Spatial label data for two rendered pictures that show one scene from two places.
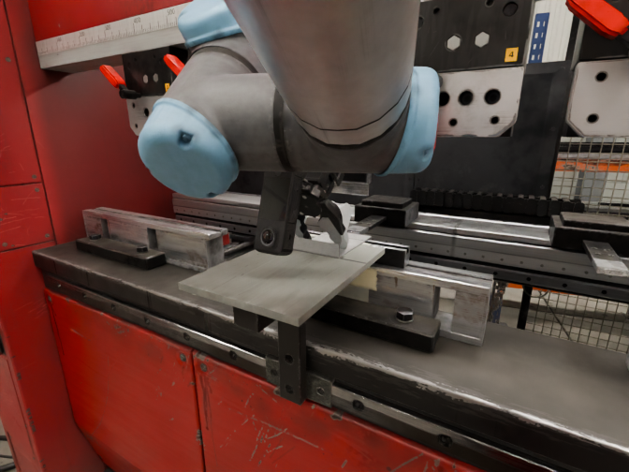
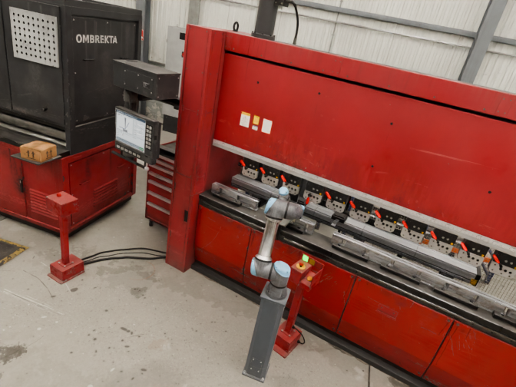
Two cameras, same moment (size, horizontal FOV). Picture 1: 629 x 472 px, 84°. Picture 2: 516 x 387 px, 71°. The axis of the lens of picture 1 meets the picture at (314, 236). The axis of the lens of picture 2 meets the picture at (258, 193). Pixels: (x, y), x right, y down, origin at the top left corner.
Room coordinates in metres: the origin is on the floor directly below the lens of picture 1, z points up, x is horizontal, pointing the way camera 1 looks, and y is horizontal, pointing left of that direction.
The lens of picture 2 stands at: (-2.16, 0.53, 2.41)
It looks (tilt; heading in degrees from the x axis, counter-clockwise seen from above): 25 degrees down; 354
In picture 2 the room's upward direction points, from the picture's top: 11 degrees clockwise
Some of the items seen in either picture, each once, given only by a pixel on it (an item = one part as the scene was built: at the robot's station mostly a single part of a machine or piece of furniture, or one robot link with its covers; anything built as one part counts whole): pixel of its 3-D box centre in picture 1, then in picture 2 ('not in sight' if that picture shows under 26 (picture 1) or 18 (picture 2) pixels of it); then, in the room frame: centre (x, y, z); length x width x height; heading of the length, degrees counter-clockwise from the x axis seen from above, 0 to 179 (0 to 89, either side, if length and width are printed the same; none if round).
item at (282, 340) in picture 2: not in sight; (284, 338); (0.07, -0.16, 0.06); 0.25 x 0.20 x 0.12; 141
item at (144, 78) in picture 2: not in sight; (143, 119); (0.81, 1.29, 1.53); 0.51 x 0.25 x 0.85; 56
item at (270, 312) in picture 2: not in sight; (265, 333); (-0.22, 0.08, 0.39); 0.18 x 0.18 x 0.77; 72
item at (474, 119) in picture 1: (460, 72); (315, 190); (0.51, -0.20, 1.26); 0.15 x 0.09 x 0.17; 60
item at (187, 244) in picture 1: (149, 236); (235, 196); (0.88, 0.43, 0.92); 0.50 x 0.06 x 0.10; 60
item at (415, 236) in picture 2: not in sight; (414, 228); (0.11, -0.89, 1.26); 0.15 x 0.09 x 0.17; 60
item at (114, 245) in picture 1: (118, 251); (226, 199); (0.85, 0.50, 0.89); 0.30 x 0.05 x 0.03; 60
